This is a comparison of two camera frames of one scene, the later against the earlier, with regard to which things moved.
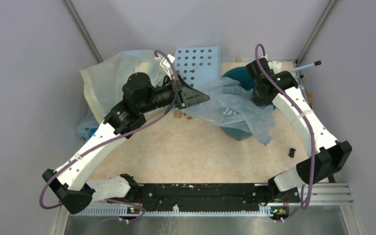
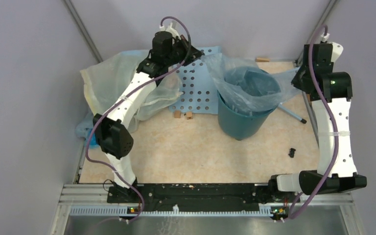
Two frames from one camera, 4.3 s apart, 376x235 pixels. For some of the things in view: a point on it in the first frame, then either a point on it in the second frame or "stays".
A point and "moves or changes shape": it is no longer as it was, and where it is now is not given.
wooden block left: x=177 y=114 stays
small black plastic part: x=292 y=152 stays
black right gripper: x=257 y=100 -> x=295 y=82
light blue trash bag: x=231 y=104 moves or changes shape
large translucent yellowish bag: x=103 y=82 stays
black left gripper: x=188 y=96 -> x=192 y=53
